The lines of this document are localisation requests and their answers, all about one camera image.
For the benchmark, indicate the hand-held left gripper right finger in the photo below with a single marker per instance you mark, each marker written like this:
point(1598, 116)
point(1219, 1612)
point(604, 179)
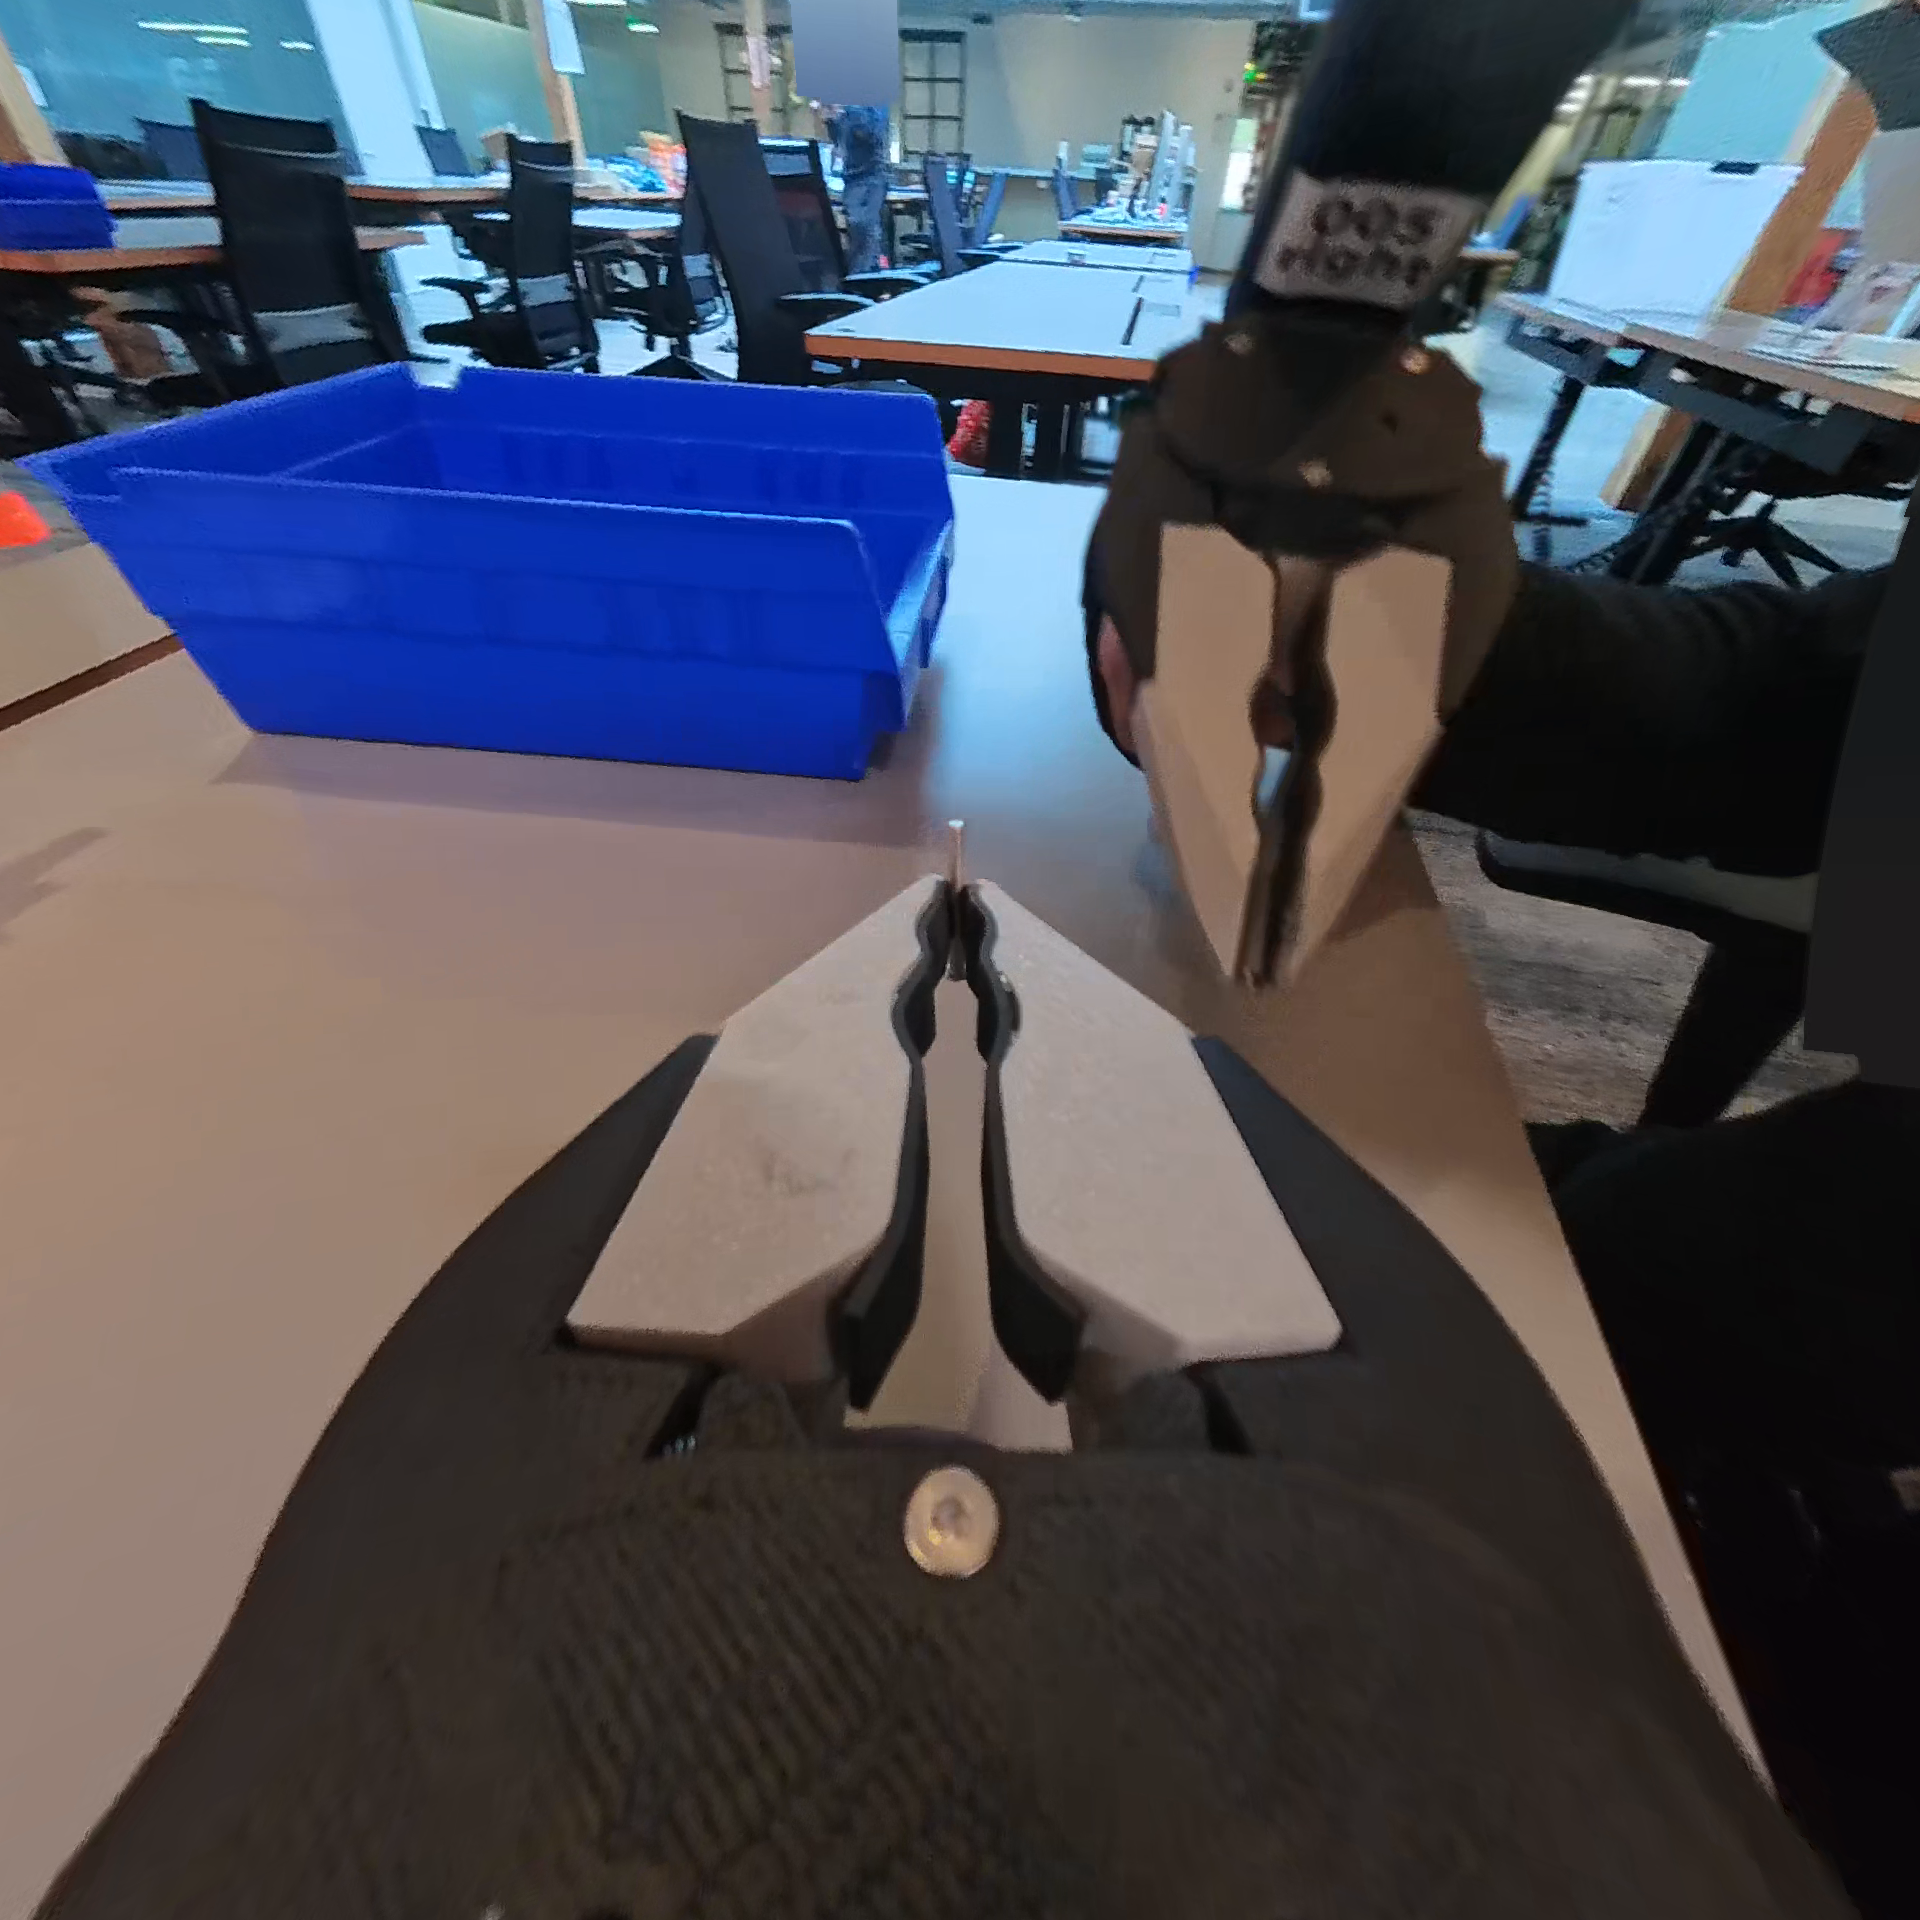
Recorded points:
point(1141, 1186)

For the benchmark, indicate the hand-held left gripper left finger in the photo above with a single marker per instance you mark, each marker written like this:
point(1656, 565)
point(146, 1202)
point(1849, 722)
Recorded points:
point(748, 1186)

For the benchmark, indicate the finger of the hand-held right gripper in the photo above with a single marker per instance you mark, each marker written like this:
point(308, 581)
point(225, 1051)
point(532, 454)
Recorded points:
point(1208, 707)
point(1388, 674)

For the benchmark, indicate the small metal screw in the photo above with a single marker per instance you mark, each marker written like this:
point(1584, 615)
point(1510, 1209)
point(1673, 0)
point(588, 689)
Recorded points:
point(954, 865)

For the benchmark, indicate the blue plastic bin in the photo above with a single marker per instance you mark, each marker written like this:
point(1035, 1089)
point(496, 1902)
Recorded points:
point(54, 209)
point(525, 633)

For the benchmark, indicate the person's right forearm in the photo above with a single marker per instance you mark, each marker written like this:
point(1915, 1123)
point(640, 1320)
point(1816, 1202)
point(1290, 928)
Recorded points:
point(1621, 707)

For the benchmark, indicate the grey desk with wooden edge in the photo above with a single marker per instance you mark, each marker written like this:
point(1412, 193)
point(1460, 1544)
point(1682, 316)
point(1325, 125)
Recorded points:
point(1004, 316)

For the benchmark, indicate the person's right hand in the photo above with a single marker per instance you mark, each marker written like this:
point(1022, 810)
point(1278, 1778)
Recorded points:
point(1122, 696)

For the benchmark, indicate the white storage box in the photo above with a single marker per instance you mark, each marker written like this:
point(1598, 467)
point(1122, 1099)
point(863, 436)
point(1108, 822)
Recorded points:
point(1673, 241)

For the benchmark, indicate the person's black clothing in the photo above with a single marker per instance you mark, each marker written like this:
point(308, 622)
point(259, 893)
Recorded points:
point(1756, 1426)

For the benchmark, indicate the orange traffic cone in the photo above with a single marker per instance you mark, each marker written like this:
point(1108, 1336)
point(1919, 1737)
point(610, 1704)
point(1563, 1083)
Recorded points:
point(13, 516)

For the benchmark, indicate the group of black office chairs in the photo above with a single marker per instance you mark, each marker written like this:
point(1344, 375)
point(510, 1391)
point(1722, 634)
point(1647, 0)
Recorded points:
point(284, 241)

